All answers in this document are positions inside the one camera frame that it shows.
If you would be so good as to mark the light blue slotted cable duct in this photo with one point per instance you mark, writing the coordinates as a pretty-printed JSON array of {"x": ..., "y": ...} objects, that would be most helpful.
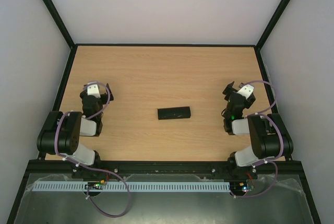
[{"x": 76, "y": 186}]

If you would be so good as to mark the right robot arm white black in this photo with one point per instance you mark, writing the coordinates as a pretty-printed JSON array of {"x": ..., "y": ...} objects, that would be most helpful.
[{"x": 269, "y": 137}]

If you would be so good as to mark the controller board with leds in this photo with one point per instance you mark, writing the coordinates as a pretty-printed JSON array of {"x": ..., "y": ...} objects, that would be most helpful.
[
  {"x": 242, "y": 186},
  {"x": 95, "y": 185}
]

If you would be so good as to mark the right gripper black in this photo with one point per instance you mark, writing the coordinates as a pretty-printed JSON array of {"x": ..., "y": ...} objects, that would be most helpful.
[{"x": 232, "y": 94}]

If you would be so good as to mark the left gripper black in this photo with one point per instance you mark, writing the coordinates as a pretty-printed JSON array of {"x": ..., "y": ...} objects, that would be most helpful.
[{"x": 106, "y": 98}]

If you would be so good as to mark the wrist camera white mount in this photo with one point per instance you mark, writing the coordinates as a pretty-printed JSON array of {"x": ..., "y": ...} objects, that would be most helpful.
[
  {"x": 93, "y": 89},
  {"x": 246, "y": 91}
]

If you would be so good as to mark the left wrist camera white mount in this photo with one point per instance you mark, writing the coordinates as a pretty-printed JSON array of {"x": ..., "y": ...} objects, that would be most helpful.
[{"x": 93, "y": 89}]

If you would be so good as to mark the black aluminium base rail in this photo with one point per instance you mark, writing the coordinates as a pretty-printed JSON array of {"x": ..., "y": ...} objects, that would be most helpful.
[{"x": 217, "y": 170}]

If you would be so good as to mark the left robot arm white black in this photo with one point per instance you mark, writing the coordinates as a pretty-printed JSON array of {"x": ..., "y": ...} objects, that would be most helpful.
[{"x": 61, "y": 132}]

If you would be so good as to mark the black sunglasses case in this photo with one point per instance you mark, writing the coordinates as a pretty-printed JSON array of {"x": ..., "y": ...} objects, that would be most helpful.
[{"x": 174, "y": 113}]

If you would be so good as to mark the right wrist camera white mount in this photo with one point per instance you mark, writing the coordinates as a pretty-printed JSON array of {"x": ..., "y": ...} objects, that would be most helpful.
[{"x": 246, "y": 91}]

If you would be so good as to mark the right controller board with leds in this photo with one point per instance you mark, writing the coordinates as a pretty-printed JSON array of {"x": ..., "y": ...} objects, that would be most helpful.
[{"x": 242, "y": 186}]

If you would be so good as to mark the left controller board with leds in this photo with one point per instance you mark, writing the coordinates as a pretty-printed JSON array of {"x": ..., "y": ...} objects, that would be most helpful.
[{"x": 95, "y": 185}]

